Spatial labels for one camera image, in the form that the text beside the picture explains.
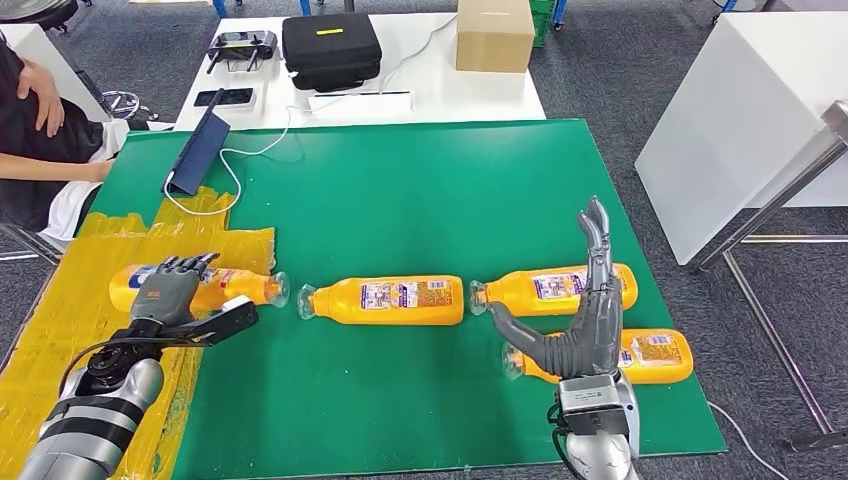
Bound yellow taped sheet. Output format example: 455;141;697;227
0;186;277;480

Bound green table mat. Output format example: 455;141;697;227
89;119;728;480

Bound white table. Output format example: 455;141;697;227
173;13;547;132
5;24;113;125
634;13;848;268

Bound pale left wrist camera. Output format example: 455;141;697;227
162;296;261;349

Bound metal chair legs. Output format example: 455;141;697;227
0;220;64;268

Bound coiled cable bundle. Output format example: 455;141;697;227
99;90;160;124

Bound person's left hand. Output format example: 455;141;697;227
16;59;66;138

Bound black phone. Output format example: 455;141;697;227
193;87;256;109

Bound person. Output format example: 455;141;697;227
0;36;130;233

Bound white floor cable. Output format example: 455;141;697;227
705;402;773;480

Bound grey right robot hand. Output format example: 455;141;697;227
488;195;625;381

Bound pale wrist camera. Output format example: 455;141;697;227
555;374;632;437
162;296;261;349

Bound metal stand frame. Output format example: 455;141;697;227
695;100;848;455

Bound white cloth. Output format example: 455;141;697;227
39;119;130;245

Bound cardboard box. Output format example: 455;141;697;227
455;0;537;75

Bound white power cable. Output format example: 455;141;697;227
380;14;460;94

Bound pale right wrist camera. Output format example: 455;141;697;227
555;374;632;437

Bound dark blue tablet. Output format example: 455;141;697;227
168;89;233;198

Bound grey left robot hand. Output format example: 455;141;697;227
129;252;221;326

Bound orange detergent bottle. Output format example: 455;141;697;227
107;263;291;314
500;328;695;387
468;263;639;319
296;274;466;327

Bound black carry case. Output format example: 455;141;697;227
282;13;384;94

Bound white charging cable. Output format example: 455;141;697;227
163;105;294;218

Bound green crates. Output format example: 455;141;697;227
528;0;558;50

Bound black remote controller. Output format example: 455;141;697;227
206;31;280;75

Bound black chair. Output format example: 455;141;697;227
0;0;82;34

